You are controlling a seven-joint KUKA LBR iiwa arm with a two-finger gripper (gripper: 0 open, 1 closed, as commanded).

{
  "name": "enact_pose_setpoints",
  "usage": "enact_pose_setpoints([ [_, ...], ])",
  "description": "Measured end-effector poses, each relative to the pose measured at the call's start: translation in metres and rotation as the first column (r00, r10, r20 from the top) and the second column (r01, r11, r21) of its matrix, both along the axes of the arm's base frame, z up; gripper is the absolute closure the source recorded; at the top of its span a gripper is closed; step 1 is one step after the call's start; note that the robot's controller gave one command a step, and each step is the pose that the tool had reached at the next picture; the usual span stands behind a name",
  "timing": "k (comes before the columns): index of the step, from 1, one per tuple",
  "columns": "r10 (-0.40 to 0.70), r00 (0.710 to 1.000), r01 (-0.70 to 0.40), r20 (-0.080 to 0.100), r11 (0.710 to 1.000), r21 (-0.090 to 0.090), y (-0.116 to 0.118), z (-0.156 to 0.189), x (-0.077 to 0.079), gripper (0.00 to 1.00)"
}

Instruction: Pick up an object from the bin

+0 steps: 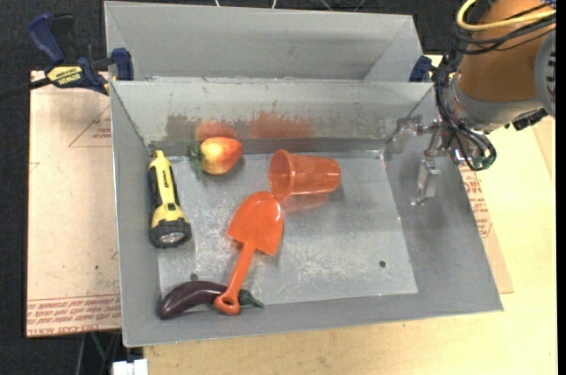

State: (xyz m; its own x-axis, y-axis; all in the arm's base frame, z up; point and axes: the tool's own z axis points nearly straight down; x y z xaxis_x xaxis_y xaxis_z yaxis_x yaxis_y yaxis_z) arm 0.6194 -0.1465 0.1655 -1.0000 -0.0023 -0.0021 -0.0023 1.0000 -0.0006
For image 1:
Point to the yellow and black flashlight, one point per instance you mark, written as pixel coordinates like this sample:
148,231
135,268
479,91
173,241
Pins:
165,201

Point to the brown cardboard board, red print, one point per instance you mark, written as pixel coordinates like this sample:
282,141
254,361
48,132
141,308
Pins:
71,205

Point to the grey metal bin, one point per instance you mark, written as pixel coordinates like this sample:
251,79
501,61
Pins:
336,231

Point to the black cylinder on white bracket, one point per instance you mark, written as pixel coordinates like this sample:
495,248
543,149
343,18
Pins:
530,120

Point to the orange toy shovel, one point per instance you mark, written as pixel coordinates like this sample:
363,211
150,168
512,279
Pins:
258,223

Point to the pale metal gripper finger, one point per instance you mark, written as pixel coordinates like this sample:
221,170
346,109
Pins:
405,138
425,183

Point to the purple toy eggplant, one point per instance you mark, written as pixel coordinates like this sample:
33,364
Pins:
190,296

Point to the orange plastic cup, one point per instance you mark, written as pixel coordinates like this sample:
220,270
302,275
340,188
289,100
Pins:
309,176

